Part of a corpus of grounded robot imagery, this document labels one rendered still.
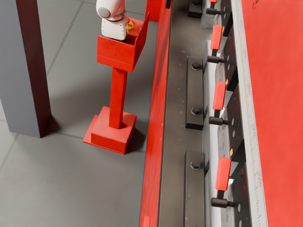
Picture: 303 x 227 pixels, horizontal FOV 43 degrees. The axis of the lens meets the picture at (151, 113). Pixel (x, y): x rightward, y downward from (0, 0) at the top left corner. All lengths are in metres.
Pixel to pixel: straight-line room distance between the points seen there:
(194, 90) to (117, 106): 0.74
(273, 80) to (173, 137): 0.60
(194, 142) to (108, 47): 0.60
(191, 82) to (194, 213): 0.47
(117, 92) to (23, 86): 0.44
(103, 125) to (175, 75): 0.85
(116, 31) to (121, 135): 0.72
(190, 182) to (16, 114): 1.26
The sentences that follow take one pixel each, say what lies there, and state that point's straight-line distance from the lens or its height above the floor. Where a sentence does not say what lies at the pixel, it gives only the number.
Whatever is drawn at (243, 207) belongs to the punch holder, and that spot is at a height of 1.24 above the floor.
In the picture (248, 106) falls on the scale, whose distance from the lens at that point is 0.77.
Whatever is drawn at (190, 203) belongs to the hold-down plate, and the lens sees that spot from 1.07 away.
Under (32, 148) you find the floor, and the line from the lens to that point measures 2.22.
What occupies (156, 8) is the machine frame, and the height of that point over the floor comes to 0.12.
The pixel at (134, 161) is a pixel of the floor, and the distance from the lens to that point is 2.16.
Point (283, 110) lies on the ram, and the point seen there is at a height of 1.43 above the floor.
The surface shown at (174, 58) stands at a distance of 1.44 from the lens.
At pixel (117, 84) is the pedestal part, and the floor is 0.48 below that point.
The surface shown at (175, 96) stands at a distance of 1.31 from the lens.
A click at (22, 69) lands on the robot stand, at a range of 1.83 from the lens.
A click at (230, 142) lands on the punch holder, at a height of 1.18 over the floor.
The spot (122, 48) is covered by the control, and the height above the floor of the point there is 0.78.
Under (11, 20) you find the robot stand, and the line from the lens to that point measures 1.65.
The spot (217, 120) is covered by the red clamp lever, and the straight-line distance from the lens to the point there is 0.88.
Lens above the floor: 1.86
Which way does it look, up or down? 52 degrees down
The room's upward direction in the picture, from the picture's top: 12 degrees clockwise
